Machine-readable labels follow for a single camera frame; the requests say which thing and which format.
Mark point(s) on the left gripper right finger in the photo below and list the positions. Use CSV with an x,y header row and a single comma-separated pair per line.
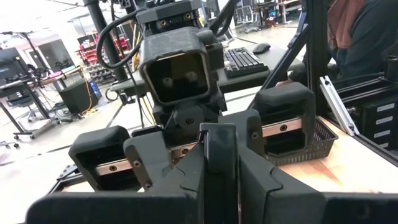
x,y
280,205

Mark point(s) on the backlit black keyboard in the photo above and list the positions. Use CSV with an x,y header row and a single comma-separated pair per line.
x,y
245,62

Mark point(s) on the silver aluminium bar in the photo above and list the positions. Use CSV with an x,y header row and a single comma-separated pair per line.
x,y
339,105

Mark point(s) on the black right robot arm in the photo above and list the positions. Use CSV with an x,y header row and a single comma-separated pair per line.
x,y
169,14

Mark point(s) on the black computer tower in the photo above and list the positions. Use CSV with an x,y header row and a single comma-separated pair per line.
x,y
79,96

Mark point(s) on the person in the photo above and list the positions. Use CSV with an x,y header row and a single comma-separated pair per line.
x,y
367,37

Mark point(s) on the grey operator desk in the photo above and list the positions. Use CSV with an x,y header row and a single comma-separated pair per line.
x,y
280,59

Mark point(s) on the black plastic basket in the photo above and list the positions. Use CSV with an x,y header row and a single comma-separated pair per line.
x,y
320,143

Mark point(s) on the black rolling table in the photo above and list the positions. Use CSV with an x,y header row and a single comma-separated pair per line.
x,y
25,93

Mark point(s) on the black desk pole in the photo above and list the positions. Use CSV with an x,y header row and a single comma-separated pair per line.
x,y
102,31

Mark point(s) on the shelf with red bins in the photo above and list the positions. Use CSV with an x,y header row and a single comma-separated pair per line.
x,y
93,56

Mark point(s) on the dark monitor on table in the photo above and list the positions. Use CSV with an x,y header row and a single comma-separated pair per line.
x,y
11,63

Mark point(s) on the mesh office chairs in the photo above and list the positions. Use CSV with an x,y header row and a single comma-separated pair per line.
x,y
247,17

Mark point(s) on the black labelled drawer cabinet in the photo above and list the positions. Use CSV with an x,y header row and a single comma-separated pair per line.
x,y
370,124

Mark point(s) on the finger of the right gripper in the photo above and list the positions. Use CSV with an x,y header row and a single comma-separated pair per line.
x,y
248,130
149,158

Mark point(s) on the black computer mouse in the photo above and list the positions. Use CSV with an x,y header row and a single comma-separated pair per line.
x,y
261,48

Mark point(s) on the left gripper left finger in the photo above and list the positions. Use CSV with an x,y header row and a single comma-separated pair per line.
x,y
140,208

